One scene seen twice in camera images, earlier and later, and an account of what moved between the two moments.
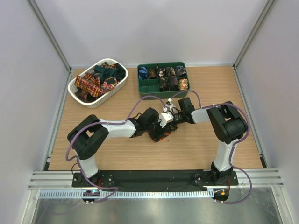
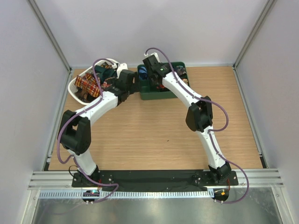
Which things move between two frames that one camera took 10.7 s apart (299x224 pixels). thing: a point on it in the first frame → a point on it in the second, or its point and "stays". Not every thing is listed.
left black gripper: x=160 y=132 → x=135 y=86
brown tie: x=83 y=95 stays
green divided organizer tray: x=163 y=80 stays
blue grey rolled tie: x=180 y=71 stays
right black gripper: x=175 y=125 → x=152 y=83
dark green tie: x=116 y=70 stays
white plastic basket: x=97 y=102 stays
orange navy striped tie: x=165 y=134 → x=161 y=86
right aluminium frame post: x=264 y=10 stays
